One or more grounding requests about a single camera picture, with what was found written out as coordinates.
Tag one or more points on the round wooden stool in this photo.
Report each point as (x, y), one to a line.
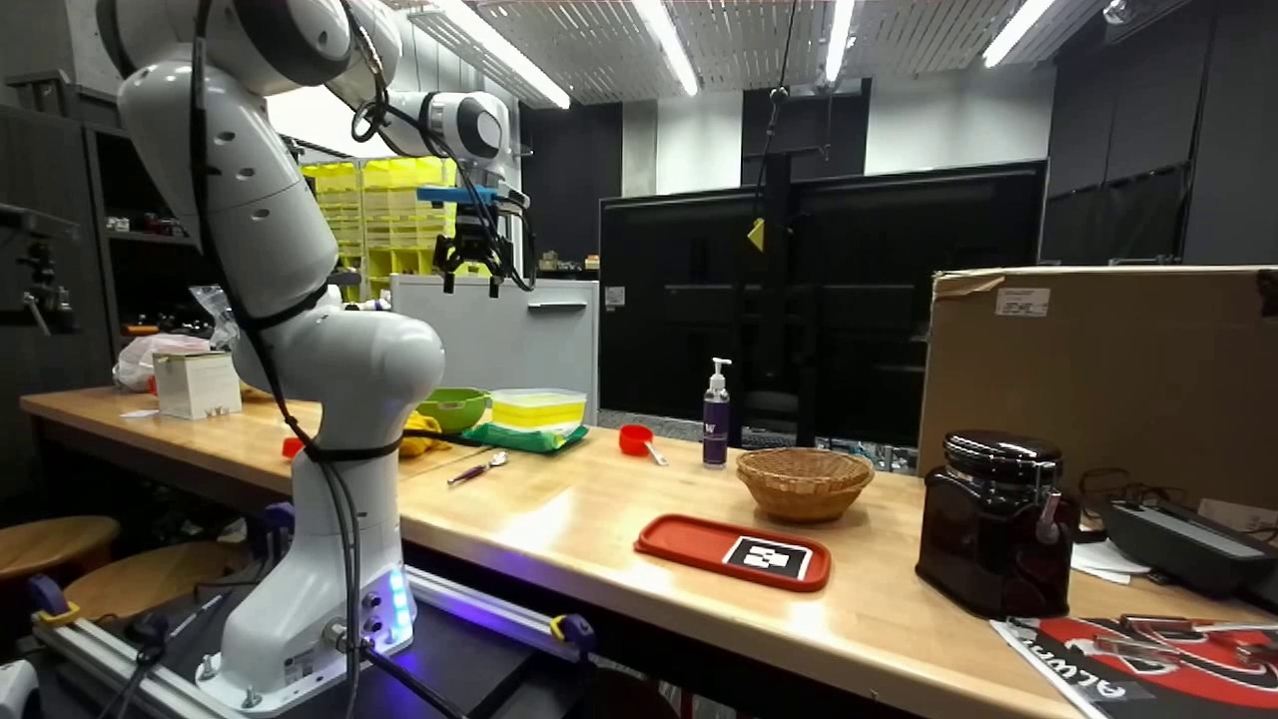
(58, 544)

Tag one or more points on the green snack bag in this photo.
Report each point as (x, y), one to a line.
(531, 442)

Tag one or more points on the red measuring cup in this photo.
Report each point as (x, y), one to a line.
(637, 442)

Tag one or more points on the white small box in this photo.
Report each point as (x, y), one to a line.
(198, 386)

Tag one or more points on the large cardboard box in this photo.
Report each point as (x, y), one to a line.
(1146, 374)

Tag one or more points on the red black magazine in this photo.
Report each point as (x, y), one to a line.
(1151, 663)

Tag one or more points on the grey white cabinet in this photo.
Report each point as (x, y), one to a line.
(506, 335)

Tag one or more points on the woven wicker basket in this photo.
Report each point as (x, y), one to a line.
(802, 483)

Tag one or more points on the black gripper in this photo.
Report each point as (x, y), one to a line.
(478, 239)

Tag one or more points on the yellow plastic container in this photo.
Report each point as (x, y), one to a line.
(536, 407)

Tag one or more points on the dark glass jar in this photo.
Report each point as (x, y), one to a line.
(995, 530)

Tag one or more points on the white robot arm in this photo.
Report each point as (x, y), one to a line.
(193, 96)

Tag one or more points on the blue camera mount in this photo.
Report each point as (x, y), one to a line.
(478, 194)

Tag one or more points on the purple soap pump bottle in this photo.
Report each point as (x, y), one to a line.
(715, 411)

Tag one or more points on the red tray with tag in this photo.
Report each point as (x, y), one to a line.
(741, 554)

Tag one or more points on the white plastic bag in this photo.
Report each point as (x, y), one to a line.
(138, 358)

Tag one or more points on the green mixing bowl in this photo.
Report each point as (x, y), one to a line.
(458, 407)

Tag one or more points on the metal spoon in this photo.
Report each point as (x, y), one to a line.
(480, 467)

